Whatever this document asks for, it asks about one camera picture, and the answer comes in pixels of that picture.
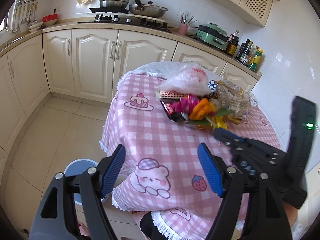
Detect dark snack wrapper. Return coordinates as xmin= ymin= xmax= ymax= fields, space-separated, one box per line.
xmin=160 ymin=100 xmax=188 ymax=122

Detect light blue trash bin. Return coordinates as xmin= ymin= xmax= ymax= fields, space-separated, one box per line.
xmin=63 ymin=158 xmax=111 ymax=204

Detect yellow ribbon wrapper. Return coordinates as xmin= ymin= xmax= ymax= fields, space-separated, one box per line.
xmin=184 ymin=108 xmax=242 ymax=132

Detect crumpled clear plastic wrapper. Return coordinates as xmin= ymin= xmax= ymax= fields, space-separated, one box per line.
xmin=216 ymin=79 xmax=258 ymax=120

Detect magenta wrapper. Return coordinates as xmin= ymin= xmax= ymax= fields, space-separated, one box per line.
xmin=171 ymin=94 xmax=200 ymax=114

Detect white plastic bag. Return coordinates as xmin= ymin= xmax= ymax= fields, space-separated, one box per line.
xmin=159 ymin=63 xmax=210 ymax=96

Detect patterned flat box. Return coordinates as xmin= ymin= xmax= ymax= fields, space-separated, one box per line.
xmin=156 ymin=90 xmax=185 ymax=100

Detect pink checkered tablecloth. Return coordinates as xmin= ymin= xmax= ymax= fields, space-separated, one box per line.
xmin=99 ymin=61 xmax=282 ymax=240

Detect green yellow bottle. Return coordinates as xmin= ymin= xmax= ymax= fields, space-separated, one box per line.
xmin=248 ymin=46 xmax=263 ymax=72

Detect dark condiment bottle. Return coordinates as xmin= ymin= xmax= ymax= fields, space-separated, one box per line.
xmin=235 ymin=39 xmax=253 ymax=66

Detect dark soy sauce bottle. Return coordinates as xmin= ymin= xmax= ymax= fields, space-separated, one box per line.
xmin=225 ymin=30 xmax=239 ymax=56

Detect green electric grill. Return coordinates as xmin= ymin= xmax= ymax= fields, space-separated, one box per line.
xmin=195 ymin=23 xmax=228 ymax=51

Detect pink utensil holder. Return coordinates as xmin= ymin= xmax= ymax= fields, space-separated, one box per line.
xmin=177 ymin=13 xmax=196 ymax=35

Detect steel wok pan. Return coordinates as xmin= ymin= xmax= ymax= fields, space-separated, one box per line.
xmin=129 ymin=0 xmax=169 ymax=18

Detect cream lower cabinets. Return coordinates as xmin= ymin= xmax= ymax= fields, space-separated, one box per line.
xmin=1 ymin=23 xmax=261 ymax=155

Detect black gas stove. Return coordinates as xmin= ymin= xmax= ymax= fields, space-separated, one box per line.
xmin=78 ymin=8 xmax=172 ymax=33

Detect hanging utensil rack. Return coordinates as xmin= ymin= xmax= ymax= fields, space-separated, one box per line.
xmin=11 ymin=0 xmax=40 ymax=34

